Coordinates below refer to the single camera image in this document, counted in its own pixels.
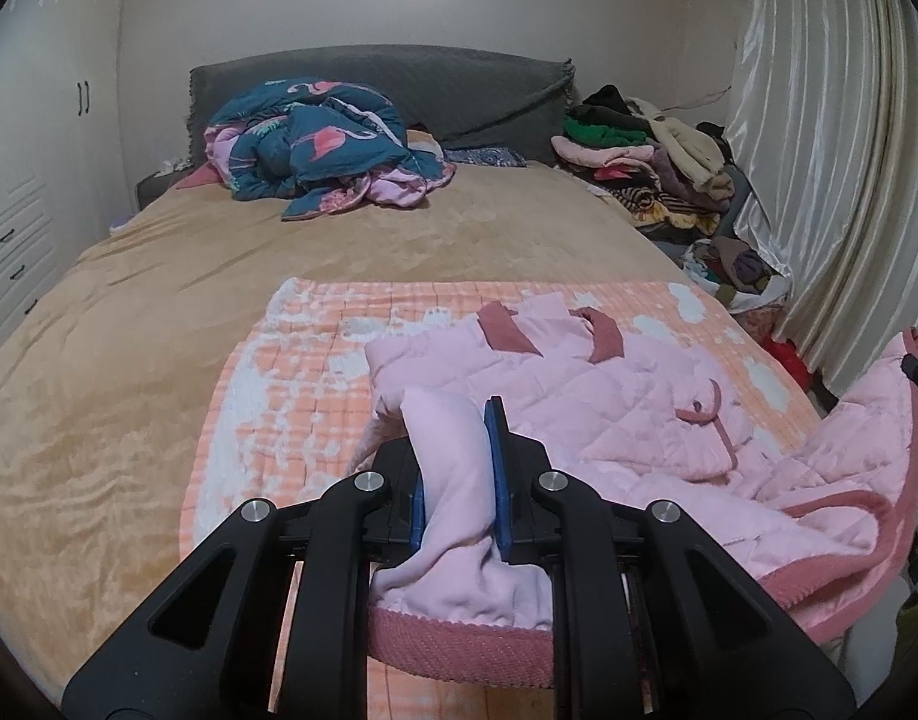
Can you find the bag of clothes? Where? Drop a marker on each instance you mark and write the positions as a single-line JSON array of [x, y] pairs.
[[736, 270]]

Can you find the pile of folded clothes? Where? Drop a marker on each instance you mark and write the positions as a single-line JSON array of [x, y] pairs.
[[654, 165]]

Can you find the shiny white curtain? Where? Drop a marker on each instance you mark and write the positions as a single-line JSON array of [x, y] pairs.
[[826, 127]]

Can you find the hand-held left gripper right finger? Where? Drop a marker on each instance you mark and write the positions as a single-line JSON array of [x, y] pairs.
[[504, 495]]

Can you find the red cloth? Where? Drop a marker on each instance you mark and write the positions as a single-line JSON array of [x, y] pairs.
[[789, 364]]

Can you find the bed with tan sheet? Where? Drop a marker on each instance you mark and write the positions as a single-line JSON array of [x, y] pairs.
[[166, 300]]

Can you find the dark patterned pillow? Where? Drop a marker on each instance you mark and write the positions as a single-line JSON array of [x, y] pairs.
[[485, 157]]

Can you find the white wardrobe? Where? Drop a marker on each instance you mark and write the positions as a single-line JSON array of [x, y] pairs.
[[31, 127]]

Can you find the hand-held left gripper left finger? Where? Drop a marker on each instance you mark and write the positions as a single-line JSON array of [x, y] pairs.
[[418, 517]]

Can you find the grey bedside table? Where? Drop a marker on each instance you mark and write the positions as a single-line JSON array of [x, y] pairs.
[[159, 187]]

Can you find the blue flamingo print duvet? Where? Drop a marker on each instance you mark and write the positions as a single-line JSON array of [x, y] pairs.
[[316, 142]]

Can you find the orange checked cloud blanket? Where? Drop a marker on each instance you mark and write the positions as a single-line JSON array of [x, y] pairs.
[[294, 390]]

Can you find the pink quilted robe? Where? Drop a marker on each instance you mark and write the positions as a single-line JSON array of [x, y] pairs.
[[616, 405]]

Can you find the grey padded headboard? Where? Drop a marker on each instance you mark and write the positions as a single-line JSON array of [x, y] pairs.
[[466, 90]]

